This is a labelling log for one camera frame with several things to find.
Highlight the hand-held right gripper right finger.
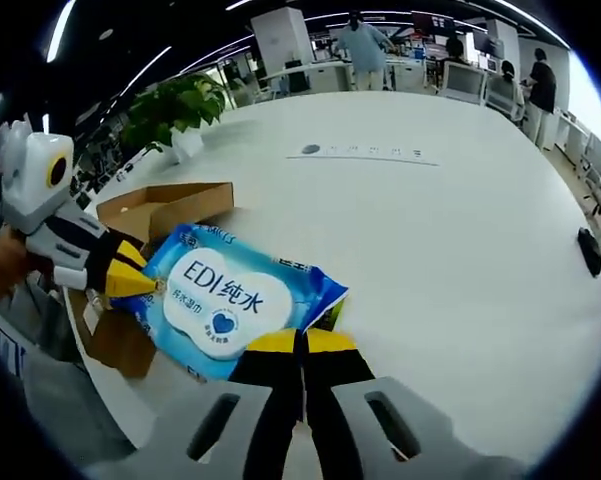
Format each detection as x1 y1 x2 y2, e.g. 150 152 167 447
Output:
303 329 526 480

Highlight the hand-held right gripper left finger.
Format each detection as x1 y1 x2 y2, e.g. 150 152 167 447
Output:
87 328 302 480

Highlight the brown cardboard shoe box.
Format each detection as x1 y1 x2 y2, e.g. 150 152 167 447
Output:
82 182 236 379

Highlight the blue wet wipes pack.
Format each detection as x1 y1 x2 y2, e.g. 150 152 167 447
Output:
140 223 350 382

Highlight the person's left hand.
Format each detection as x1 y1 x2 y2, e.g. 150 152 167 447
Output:
0 233 37 307

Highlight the person's light grey clothing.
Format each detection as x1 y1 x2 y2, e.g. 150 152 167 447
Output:
0 284 136 461

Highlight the green potted plant white pot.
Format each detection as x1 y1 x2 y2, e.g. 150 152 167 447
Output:
122 73 227 164

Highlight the white table socket panel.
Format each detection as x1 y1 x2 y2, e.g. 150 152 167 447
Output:
286 141 441 166

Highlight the small black object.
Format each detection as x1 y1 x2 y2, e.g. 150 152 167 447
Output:
577 227 601 277

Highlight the white office chair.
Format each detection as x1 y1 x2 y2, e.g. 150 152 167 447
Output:
438 59 487 106
484 78 525 120

